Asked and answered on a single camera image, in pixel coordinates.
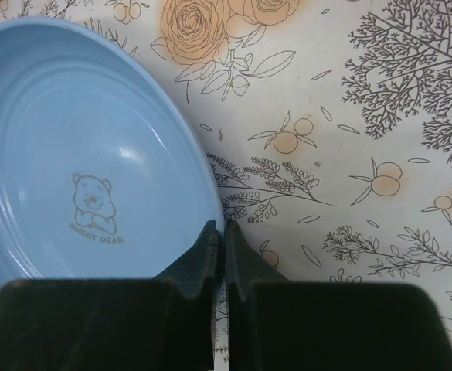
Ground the light blue bear plate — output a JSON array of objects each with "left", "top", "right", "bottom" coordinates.
[{"left": 0, "top": 18, "right": 224, "bottom": 287}]

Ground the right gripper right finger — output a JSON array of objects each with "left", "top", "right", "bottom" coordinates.
[{"left": 224, "top": 220, "right": 452, "bottom": 370}]

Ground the floral table mat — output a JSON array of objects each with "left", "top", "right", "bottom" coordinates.
[{"left": 0, "top": 1, "right": 452, "bottom": 346}]

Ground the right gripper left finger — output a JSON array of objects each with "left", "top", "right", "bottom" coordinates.
[{"left": 0, "top": 221, "right": 219, "bottom": 370}]

